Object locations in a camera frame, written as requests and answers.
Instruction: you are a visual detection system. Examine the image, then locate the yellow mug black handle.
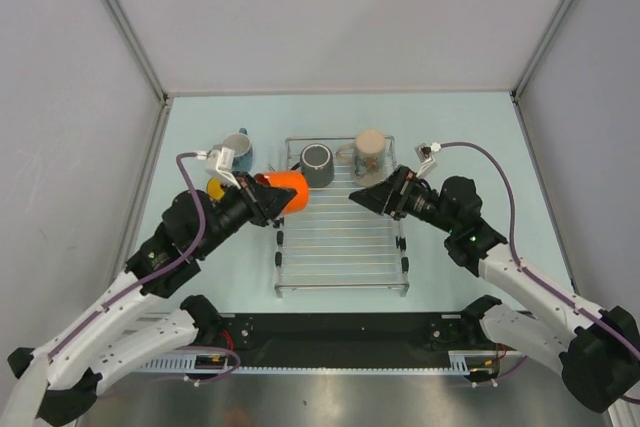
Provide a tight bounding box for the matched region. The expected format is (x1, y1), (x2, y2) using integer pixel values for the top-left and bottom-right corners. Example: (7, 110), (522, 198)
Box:
(206, 177), (228, 202)

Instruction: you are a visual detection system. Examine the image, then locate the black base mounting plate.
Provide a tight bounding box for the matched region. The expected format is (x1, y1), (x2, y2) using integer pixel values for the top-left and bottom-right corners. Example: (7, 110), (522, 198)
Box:
(211, 313), (506, 359)

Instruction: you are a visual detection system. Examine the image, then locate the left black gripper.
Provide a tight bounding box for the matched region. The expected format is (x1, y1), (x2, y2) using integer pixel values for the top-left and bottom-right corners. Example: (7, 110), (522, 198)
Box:
(194, 170), (295, 257)

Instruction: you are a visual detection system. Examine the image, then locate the orange mug black handle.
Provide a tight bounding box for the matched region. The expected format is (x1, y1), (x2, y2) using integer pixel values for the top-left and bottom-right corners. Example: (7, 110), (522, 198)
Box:
(255, 170), (310, 216)

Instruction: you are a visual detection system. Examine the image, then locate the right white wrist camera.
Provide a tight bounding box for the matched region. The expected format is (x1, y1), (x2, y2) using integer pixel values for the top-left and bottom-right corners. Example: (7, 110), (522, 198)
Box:
(414, 142), (442, 179)

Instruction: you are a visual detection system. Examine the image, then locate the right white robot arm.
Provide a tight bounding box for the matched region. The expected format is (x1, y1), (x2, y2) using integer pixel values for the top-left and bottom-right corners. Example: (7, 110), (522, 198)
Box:
(349, 166), (639, 413)

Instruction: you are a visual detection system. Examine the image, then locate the dark grey mug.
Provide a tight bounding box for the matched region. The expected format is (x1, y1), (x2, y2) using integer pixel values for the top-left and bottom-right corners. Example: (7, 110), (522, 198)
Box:
(291, 143), (335, 188)

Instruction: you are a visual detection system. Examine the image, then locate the light blue mug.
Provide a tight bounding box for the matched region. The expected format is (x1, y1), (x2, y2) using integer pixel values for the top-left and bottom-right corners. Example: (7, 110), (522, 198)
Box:
(222, 128), (253, 172)

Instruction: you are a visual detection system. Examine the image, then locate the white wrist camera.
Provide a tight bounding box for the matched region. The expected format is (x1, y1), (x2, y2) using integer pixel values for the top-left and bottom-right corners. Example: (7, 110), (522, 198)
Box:
(414, 142), (442, 179)
(196, 147), (240, 188)

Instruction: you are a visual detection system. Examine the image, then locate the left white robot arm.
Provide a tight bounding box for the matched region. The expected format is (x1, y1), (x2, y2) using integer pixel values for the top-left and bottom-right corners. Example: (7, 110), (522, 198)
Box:
(1, 173), (297, 426)

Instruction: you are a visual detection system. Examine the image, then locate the white slotted cable duct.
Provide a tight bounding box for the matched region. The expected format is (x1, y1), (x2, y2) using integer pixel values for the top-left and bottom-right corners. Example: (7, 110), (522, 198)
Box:
(134, 348), (494, 379)

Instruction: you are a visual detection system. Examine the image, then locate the metal wire dish rack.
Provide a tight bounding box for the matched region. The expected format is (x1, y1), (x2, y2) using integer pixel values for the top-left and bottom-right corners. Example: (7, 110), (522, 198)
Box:
(274, 160), (409, 297)

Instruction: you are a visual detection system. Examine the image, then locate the beige printed mug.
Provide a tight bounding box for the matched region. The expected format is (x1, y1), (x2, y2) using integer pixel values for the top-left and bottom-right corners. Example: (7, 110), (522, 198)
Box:
(335, 129), (387, 187)

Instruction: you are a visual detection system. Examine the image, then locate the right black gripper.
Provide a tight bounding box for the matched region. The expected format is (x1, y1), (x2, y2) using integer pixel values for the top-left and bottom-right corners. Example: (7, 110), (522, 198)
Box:
(350, 164), (458, 234)

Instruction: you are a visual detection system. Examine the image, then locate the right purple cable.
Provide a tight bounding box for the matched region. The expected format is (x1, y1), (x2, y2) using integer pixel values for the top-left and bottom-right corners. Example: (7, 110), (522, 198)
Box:
(432, 140), (640, 403)

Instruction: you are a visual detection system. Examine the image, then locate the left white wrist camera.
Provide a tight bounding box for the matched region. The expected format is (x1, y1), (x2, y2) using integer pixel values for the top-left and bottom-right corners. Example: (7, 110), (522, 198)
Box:
(196, 147), (240, 188)

